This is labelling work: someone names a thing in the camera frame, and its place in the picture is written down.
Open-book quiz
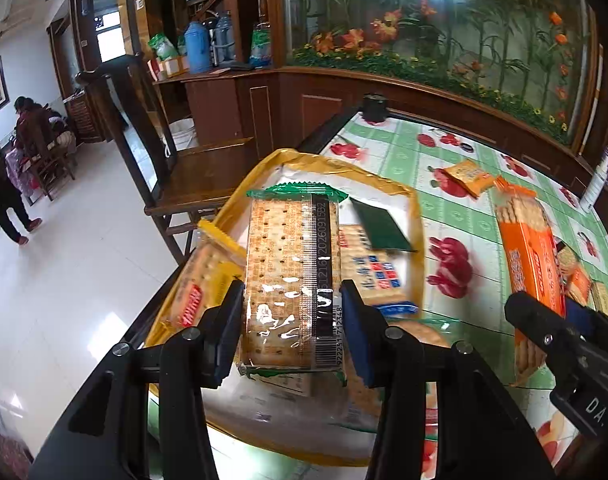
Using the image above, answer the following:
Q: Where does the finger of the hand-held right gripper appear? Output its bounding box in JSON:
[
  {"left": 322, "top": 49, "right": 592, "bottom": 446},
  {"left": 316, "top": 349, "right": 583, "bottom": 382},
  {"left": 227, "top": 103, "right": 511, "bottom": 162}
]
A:
[
  {"left": 504, "top": 292, "right": 580, "bottom": 361},
  {"left": 566, "top": 301, "right": 608, "bottom": 333}
]

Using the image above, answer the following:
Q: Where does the wooden dining chair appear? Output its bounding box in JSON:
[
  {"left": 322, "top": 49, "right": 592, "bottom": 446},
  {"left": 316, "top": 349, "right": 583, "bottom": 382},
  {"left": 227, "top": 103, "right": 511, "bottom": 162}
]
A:
[{"left": 31, "top": 130, "right": 77, "bottom": 201}]

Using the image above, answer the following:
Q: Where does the green and white bag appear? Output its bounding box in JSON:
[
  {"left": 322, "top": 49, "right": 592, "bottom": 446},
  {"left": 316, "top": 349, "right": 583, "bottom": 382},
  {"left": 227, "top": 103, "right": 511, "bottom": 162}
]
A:
[{"left": 148, "top": 34, "right": 179, "bottom": 63}]

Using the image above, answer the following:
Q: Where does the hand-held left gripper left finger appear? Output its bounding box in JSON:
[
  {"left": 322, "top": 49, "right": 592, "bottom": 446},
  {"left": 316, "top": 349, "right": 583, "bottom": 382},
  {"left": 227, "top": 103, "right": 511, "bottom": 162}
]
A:
[{"left": 28, "top": 279, "right": 245, "bottom": 480}]

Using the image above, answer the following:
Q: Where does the dark wooden chair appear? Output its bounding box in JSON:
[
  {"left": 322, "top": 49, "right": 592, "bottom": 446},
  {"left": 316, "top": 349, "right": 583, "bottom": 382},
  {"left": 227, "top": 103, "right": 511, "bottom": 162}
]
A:
[{"left": 76, "top": 52, "right": 257, "bottom": 266}]

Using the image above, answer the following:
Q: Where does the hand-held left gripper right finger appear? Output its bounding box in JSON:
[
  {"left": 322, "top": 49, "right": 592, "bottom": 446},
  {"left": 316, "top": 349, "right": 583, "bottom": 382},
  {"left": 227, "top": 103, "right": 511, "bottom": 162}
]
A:
[{"left": 339, "top": 279, "right": 557, "bottom": 480}]

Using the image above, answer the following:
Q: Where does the wooden cabinet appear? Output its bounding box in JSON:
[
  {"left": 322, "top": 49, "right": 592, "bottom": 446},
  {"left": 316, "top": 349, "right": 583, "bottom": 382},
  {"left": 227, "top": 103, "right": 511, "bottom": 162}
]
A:
[{"left": 154, "top": 65, "right": 608, "bottom": 211}]

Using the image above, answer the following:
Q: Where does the short orange cracker packet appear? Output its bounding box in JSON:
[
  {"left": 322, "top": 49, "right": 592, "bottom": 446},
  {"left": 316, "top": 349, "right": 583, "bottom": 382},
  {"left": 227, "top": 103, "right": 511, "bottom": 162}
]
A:
[{"left": 443, "top": 159, "right": 495, "bottom": 198}]

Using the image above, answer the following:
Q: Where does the long orange cracker packet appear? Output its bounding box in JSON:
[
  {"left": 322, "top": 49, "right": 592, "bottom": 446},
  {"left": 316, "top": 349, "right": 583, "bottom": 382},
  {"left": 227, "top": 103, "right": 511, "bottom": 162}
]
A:
[{"left": 494, "top": 176, "right": 567, "bottom": 387}]

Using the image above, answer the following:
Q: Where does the blue thermos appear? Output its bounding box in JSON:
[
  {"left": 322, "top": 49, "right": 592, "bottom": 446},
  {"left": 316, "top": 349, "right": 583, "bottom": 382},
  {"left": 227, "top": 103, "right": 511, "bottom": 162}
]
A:
[{"left": 184, "top": 21, "right": 209, "bottom": 73}]

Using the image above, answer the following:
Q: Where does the blue label cracker packet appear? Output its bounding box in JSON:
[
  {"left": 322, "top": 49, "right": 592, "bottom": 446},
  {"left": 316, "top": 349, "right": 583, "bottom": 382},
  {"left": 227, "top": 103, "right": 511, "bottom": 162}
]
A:
[{"left": 338, "top": 224, "right": 419, "bottom": 317}]

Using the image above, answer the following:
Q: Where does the yellow square cracker packet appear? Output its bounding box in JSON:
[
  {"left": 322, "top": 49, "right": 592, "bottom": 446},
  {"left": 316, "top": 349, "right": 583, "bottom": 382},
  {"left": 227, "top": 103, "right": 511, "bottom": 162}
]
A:
[{"left": 166, "top": 220, "right": 247, "bottom": 333}]

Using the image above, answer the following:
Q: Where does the green edged square cracker packet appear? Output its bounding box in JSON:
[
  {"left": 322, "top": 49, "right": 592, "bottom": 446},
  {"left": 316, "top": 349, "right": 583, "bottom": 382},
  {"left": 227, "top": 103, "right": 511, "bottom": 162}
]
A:
[{"left": 236, "top": 182, "right": 349, "bottom": 386}]

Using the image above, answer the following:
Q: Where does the yellow rectangular tray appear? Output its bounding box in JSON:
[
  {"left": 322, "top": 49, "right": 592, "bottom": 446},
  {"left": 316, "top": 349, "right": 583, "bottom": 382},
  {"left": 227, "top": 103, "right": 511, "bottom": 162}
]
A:
[{"left": 146, "top": 149, "right": 437, "bottom": 467}]

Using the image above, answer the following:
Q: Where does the pale orange cracker packet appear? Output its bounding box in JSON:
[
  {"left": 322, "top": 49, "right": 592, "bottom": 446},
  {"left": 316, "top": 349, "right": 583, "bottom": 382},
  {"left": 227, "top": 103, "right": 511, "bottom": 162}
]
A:
[{"left": 589, "top": 280, "right": 608, "bottom": 318}]

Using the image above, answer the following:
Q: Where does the dark green packet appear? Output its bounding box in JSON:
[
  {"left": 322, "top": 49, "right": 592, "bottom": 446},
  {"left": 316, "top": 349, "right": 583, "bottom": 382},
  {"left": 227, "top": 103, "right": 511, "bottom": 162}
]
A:
[{"left": 350, "top": 198, "right": 419, "bottom": 253}]

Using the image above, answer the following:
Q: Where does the white bucket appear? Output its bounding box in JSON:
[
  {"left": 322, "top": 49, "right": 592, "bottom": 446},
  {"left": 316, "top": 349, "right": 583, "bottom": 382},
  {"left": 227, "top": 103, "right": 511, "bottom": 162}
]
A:
[{"left": 166, "top": 119, "right": 199, "bottom": 151}]

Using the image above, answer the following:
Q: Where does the small black container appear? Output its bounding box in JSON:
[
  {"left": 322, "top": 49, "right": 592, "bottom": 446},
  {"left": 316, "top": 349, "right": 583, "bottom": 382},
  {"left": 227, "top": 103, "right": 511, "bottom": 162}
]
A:
[{"left": 362, "top": 94, "right": 389, "bottom": 125}]

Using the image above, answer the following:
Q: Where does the green label plastic bottle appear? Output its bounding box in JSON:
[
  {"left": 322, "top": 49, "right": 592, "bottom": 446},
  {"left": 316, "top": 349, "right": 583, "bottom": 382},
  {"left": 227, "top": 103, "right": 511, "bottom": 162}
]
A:
[{"left": 249, "top": 22, "right": 273, "bottom": 70}]

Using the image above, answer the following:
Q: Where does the small cardboard box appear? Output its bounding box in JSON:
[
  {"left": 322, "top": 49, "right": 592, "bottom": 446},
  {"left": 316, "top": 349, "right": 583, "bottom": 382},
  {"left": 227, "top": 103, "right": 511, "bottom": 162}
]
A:
[{"left": 148, "top": 55, "right": 189, "bottom": 78}]

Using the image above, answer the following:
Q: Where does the glass panel with artificial flowers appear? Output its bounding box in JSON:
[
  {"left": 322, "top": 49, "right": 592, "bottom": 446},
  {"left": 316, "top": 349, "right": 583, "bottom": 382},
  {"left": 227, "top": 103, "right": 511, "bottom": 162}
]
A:
[{"left": 281, "top": 0, "right": 600, "bottom": 146}]

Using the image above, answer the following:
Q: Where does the green label round cracker packet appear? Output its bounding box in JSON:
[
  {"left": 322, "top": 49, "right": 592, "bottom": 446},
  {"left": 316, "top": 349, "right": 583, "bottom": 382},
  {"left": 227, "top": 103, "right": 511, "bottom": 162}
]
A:
[{"left": 384, "top": 316, "right": 455, "bottom": 351}]

